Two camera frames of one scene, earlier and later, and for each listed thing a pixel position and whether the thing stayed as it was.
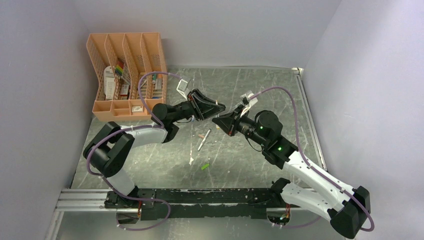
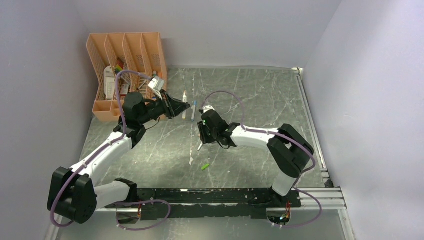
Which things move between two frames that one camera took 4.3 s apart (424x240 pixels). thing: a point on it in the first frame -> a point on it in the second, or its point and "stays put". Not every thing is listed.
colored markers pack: x=119 y=67 stays put
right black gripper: x=230 y=123 -> x=205 y=139
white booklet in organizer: x=109 y=85 stays put
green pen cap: x=204 y=166 stays put
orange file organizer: x=120 y=59 stays put
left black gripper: x=203 y=102 -> x=172 y=107
